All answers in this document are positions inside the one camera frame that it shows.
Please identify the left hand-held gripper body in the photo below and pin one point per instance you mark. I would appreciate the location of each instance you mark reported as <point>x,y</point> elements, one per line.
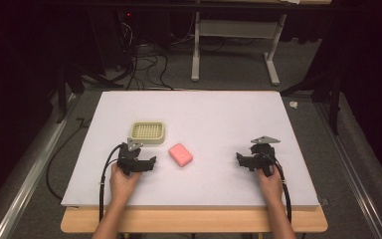
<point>128,159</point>

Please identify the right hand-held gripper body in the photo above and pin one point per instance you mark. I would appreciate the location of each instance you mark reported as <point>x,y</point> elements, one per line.
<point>264,153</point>

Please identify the person's left hand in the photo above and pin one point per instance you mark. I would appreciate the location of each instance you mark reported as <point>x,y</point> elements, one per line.
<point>122,184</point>

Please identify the person's right hand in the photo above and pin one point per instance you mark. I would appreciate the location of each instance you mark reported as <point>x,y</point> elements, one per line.
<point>271,186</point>

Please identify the beige slotted soap dish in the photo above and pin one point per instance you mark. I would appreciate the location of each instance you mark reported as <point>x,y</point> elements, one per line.
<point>148,132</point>

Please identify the pink soap bar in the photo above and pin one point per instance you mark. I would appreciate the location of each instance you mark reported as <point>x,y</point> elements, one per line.
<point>180,154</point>

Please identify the small white crumpled scrap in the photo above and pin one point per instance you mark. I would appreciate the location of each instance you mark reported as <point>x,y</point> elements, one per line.
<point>293,104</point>

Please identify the white table mat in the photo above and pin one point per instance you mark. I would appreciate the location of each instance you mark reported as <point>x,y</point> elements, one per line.
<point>199,119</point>

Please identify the wooden table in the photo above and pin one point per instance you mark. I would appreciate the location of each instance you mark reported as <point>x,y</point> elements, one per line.
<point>192,220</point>

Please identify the black metal stand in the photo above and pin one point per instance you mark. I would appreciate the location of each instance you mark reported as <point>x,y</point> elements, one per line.
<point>63,96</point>
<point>331,96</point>

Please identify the aluminium rail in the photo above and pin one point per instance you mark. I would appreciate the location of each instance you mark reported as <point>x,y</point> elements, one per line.
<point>351,172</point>
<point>30,176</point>

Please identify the white metal desk frame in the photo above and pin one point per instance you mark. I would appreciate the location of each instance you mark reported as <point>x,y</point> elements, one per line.
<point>235,30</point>

